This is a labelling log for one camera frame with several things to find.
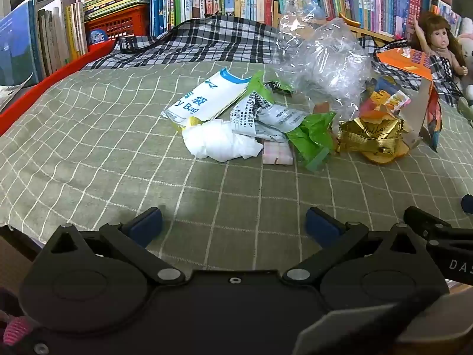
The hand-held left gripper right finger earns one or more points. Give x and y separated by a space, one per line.
323 225

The yellow wrapper scrap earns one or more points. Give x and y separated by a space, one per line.
192 122

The brown haired doll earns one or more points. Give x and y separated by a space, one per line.
439 37

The green checked blanket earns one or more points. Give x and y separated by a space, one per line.
111 137

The red plastic basket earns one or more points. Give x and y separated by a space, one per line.
122 22

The green plastic wrapper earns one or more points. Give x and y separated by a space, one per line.
260 87
312 137

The black white plaid blanket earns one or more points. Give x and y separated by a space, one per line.
221 40

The paper magazine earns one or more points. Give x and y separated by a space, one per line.
11 94

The white crumpled tissue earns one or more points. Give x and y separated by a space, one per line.
218 140

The pink checked packet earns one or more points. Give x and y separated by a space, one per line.
277 153

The group of thin pale books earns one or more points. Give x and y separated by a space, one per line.
61 33

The colourful snack wrapper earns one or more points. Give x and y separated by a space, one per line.
384 100

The clear plastic bag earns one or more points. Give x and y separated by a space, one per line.
325 59

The white rabbit plush toy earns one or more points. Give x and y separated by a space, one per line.
466 50

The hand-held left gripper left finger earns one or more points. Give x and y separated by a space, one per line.
146 223

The round blue badge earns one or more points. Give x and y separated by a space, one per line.
98 37

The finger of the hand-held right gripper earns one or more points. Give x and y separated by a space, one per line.
468 204
425 222

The large blue book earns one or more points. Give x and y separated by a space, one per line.
16 44

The person's pink clothing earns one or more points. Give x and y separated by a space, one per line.
15 331

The printed white wrapper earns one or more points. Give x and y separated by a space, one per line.
266 116

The bread slice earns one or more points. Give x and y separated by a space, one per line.
384 158

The gold foil wrapper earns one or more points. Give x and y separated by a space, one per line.
369 135

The orange carton box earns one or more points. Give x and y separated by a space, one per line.
410 61

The wooden desktop shelf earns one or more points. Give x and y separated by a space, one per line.
366 34

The white blue paper bag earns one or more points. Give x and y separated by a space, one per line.
207 96

